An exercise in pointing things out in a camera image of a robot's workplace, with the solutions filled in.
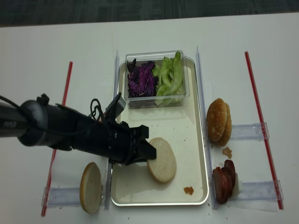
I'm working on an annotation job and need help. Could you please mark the sesame bun top front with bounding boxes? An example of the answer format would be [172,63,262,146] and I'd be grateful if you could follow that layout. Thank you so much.
[206,98,228,142]

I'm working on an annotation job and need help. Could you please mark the right lower clear cross divider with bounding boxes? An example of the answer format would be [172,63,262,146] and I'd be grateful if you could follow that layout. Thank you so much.
[234,180,284,201]

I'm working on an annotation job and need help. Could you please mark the sesame bun top back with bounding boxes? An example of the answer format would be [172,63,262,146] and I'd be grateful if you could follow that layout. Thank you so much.
[218,103,232,147]

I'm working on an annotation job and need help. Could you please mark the left lower clear cross divider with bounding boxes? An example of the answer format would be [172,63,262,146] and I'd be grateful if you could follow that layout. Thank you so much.
[42,187,80,208]

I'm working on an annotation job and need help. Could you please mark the right long clear divider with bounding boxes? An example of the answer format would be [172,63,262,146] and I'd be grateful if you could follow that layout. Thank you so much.
[195,46,219,210]

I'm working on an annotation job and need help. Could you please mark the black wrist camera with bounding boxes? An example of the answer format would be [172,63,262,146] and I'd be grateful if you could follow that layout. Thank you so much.
[105,92,126,120]

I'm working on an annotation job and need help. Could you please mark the bun half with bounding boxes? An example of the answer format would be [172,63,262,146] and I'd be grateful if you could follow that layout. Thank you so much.
[79,162,102,214]
[147,138,177,183]

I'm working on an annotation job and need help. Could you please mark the red tape strip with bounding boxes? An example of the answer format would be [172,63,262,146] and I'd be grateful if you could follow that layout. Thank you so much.
[41,61,73,217]
[244,51,284,210]

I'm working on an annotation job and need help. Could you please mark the sesame bun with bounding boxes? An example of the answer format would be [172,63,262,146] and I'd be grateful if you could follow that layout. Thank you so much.
[218,103,232,147]
[206,98,228,142]

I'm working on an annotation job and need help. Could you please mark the green lettuce leaves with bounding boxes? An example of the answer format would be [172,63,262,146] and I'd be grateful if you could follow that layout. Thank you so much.
[152,51,186,106]

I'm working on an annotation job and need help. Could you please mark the right upper clear cross divider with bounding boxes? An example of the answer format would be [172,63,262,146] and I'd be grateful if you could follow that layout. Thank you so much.
[230,123,269,140]

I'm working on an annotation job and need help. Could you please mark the purple cabbage shreds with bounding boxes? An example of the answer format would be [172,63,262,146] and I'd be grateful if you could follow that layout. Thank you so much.
[127,59,158,98]

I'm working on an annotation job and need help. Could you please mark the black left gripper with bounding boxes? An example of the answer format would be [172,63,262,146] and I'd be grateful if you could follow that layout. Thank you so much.
[71,114,157,165]

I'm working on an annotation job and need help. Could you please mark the white wedge by meat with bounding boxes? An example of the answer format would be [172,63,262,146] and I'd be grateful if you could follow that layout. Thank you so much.
[231,173,242,199]

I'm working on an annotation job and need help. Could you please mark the orange scrap on tray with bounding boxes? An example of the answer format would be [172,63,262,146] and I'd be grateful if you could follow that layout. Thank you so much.
[184,187,194,195]

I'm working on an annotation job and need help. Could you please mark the clear plastic salad container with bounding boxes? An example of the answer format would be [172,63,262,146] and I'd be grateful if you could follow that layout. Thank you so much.
[123,50,189,109]

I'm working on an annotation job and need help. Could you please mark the cream rectangular tray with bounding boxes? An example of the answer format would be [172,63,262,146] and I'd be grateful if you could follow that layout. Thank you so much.
[110,58,209,206]

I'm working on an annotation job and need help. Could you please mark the dark red meat slices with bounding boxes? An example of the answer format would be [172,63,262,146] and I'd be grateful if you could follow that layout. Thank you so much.
[212,160,236,204]

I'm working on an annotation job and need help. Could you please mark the clear cross divider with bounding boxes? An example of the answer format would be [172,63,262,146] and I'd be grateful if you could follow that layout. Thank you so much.
[234,180,284,201]
[230,123,269,140]
[42,187,80,208]

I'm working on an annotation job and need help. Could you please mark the right red tape strip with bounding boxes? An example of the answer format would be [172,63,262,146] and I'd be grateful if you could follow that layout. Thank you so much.
[244,51,284,210]

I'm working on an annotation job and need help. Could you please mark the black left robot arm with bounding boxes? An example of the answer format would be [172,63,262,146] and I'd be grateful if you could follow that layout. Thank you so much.
[0,94,157,165]

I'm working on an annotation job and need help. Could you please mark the left red tape strip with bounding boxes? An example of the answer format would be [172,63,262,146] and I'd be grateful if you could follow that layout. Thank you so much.
[41,61,73,217]

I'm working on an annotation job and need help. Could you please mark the brown crumb beside bun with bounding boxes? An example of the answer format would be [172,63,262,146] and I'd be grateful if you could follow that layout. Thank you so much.
[222,147,232,159]

